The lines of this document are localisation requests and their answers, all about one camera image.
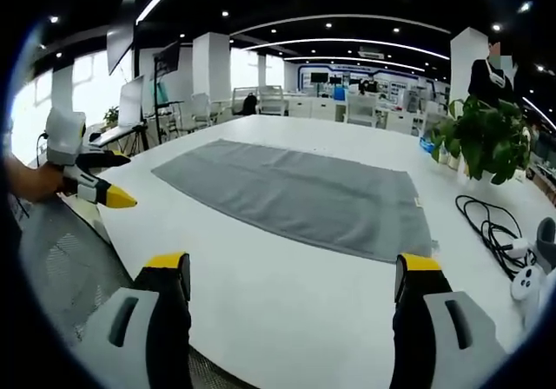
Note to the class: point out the white office chair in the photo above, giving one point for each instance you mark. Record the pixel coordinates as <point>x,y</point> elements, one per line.
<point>271,100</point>
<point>362,112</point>

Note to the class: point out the white table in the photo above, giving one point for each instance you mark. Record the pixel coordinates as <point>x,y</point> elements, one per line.
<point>278,250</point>

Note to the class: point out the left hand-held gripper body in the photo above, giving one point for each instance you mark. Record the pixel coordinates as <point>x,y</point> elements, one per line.
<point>64,137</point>

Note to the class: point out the black monitor on stand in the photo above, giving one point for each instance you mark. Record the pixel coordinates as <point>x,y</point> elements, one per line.
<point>167,65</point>

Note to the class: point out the green potted plant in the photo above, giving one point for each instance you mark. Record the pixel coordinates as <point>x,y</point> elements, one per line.
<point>484,139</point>

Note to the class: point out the white monitor on tripod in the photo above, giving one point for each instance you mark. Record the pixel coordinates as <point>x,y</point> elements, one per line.
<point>130,104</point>

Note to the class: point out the black backpack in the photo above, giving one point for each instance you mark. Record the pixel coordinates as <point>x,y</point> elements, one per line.
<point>248,103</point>

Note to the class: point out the small green plant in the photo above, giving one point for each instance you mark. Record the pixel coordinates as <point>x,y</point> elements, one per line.
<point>111,115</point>

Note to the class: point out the white handheld controller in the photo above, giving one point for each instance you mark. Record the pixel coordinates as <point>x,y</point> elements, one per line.
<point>524,282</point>

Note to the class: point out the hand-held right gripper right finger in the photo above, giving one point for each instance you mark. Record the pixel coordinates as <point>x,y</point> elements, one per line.
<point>438,324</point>

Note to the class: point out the black hanging screen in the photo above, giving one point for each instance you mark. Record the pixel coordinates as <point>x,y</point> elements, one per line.
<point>119,37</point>

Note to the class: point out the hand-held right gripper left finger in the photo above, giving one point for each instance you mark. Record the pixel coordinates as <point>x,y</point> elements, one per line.
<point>150,319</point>

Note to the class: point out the person's left hand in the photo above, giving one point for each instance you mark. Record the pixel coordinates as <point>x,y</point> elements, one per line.
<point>37,182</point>

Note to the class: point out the grey towel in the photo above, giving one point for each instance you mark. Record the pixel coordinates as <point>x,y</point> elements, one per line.
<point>295,193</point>

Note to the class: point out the white power adapter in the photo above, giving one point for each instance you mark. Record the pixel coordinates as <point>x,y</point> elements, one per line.
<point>517,246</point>

